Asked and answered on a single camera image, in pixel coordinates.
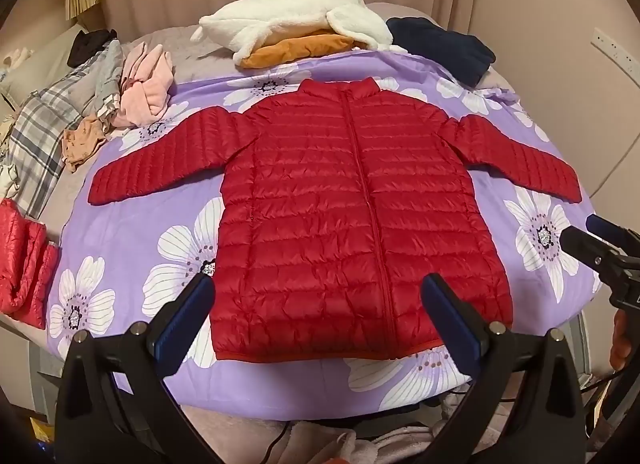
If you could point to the plaid cloth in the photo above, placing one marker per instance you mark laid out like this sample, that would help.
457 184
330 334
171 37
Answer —
35 143

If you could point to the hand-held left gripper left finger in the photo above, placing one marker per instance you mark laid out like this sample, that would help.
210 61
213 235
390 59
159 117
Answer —
192 309

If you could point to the pink garment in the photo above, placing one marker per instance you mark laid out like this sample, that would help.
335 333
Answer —
145 88

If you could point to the beige dotted cloth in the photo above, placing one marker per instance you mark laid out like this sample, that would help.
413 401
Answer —
82 141

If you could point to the orange garment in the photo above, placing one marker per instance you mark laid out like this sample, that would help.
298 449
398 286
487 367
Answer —
295 48

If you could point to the grey garment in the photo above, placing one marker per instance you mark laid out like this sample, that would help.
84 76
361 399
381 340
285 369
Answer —
107 73

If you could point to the navy garment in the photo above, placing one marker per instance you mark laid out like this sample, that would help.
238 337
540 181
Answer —
440 43

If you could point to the black cloth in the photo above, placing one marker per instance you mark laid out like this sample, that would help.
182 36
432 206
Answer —
87 46

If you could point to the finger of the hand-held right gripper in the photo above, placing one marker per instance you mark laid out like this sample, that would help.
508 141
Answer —
607 229
585 246

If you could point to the white fleece garment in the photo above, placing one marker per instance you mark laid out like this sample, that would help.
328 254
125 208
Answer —
280 13

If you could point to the grey fuzzy cloth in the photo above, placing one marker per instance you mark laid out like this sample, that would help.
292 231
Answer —
320 441

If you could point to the beige pillow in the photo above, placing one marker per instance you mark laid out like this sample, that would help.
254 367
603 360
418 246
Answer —
45 63

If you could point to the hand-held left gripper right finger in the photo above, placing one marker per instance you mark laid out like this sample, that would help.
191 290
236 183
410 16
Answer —
445 309

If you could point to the white wall socket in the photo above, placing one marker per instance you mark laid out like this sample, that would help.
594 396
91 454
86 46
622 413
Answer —
612 48

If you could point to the purple floral quilt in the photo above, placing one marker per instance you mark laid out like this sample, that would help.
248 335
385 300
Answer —
125 224

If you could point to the red puffer jacket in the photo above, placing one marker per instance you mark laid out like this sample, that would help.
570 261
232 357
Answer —
20 254
325 194

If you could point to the folded red puffer jacket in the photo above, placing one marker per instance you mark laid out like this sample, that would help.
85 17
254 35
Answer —
20 254

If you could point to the person's right hand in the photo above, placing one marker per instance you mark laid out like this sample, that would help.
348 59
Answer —
621 339

